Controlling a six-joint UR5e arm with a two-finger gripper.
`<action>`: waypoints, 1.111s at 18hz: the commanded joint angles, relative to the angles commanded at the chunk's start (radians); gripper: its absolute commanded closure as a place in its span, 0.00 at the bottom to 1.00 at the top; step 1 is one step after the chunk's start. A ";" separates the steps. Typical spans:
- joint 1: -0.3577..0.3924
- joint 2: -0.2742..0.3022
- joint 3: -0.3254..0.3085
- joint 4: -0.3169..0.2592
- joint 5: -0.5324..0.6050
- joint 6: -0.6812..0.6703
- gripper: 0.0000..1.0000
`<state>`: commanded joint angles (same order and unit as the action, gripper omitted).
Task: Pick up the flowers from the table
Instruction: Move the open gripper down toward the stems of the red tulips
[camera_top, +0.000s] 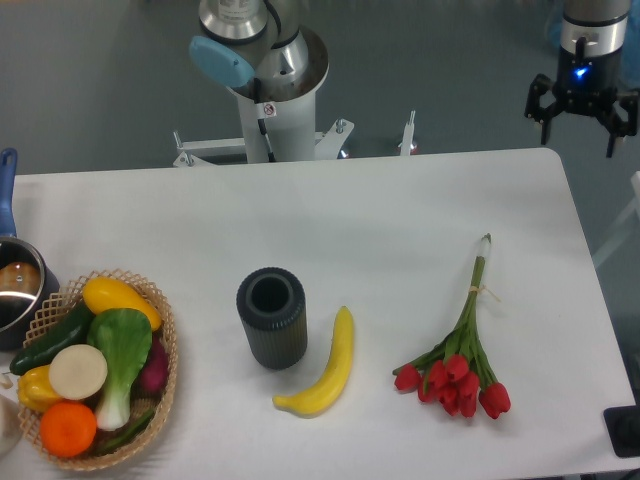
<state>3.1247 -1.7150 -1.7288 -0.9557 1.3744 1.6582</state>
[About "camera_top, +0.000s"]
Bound yellow squash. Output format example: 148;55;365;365
82;277;162;331

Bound purple sweet potato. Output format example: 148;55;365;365
137;336;169;395

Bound blue handled saucepan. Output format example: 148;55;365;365
1;148;59;352

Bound yellow banana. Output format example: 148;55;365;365
272;306;355;418

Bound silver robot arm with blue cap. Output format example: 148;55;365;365
189;0;329;103

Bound orange fruit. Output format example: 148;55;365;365
39;402;97;458

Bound white round radish slice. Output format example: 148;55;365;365
49;344;108;400

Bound woven wicker basket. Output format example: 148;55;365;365
18;269;178;472

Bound dark grey ribbed vase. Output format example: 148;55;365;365
236;267;308;370

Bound green bok choy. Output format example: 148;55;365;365
87;308;152;431

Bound green cucumber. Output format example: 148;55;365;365
9;301;95;376

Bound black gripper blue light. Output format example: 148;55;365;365
523;47;640;159

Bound green chili pepper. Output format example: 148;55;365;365
93;409;155;456

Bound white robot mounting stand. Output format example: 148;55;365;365
172;84;417;169

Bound red tulip bouquet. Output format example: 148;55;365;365
393;233;511;420

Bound black device at table edge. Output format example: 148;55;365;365
603;405;639;458

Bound yellow bell pepper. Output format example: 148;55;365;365
18;365;64;413

